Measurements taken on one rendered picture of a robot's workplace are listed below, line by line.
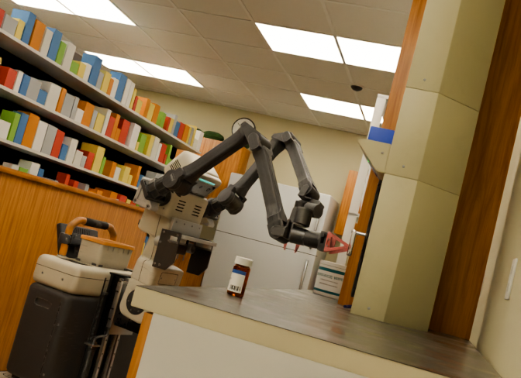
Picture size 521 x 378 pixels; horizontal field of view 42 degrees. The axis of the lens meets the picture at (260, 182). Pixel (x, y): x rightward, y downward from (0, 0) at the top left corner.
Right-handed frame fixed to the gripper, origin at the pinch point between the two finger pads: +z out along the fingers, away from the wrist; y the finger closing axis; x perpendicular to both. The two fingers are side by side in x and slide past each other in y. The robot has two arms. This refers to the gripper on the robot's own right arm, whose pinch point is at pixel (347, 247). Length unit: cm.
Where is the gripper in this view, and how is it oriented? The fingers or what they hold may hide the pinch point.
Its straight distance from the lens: 233.2
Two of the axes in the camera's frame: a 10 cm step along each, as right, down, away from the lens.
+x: -2.3, 9.7, -1.1
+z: 9.5, 2.0, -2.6
